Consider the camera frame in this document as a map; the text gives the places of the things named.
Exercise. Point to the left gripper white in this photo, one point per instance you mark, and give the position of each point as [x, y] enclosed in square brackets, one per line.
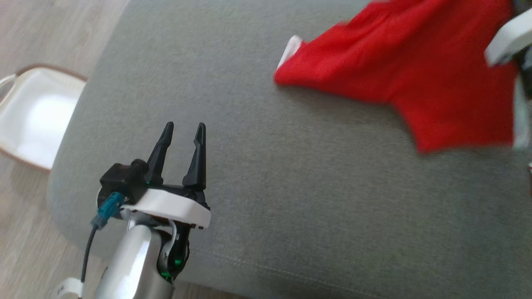
[174, 205]

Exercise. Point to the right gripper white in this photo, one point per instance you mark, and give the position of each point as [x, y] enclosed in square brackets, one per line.
[509, 41]

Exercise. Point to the red shorts with white trim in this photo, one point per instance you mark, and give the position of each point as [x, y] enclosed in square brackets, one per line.
[415, 62]

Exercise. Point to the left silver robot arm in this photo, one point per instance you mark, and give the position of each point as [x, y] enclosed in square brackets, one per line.
[133, 261]

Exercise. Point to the white laundry basket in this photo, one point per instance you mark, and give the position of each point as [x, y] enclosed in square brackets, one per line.
[37, 116]

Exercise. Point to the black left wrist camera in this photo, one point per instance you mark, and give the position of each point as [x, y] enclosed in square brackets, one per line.
[122, 178]

